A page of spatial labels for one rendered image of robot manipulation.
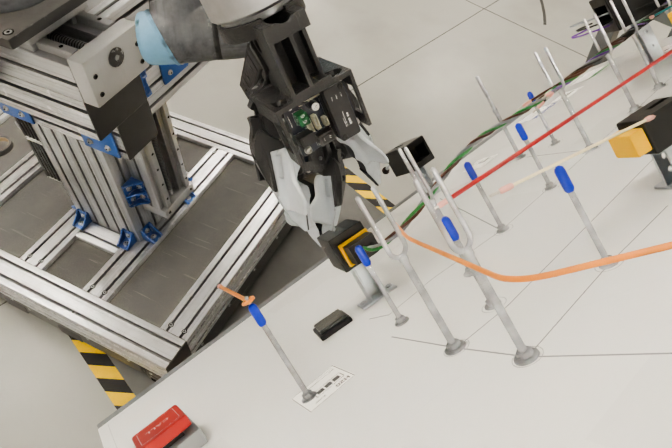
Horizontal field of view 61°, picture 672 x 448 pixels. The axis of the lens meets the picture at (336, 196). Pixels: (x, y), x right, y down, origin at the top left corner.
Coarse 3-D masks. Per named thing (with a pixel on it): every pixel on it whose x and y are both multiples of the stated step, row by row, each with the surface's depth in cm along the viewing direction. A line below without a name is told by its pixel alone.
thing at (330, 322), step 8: (336, 312) 64; (344, 312) 64; (320, 320) 64; (328, 320) 63; (336, 320) 61; (344, 320) 61; (352, 320) 62; (320, 328) 62; (328, 328) 61; (336, 328) 61; (320, 336) 61; (328, 336) 61
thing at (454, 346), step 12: (360, 204) 42; (384, 204) 43; (372, 228) 42; (396, 228) 43; (384, 240) 42; (408, 264) 43; (420, 288) 43; (432, 312) 43; (444, 324) 43; (444, 336) 44; (456, 348) 43
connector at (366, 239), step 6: (354, 234) 62; (366, 234) 58; (372, 234) 58; (354, 240) 59; (360, 240) 58; (366, 240) 58; (372, 240) 58; (336, 246) 61; (348, 246) 58; (354, 246) 57; (366, 246) 58; (348, 252) 58; (354, 252) 57; (366, 252) 58; (372, 252) 58; (354, 258) 57
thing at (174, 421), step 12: (156, 420) 55; (168, 420) 54; (180, 420) 52; (144, 432) 54; (156, 432) 52; (168, 432) 52; (180, 432) 52; (144, 444) 51; (156, 444) 51; (168, 444) 53
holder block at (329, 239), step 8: (344, 224) 64; (352, 224) 61; (360, 224) 61; (328, 232) 64; (336, 232) 62; (344, 232) 61; (352, 232) 61; (320, 240) 64; (328, 240) 60; (336, 240) 60; (344, 240) 61; (328, 248) 62; (336, 248) 60; (328, 256) 65; (336, 256) 60; (336, 264) 63; (344, 264) 61
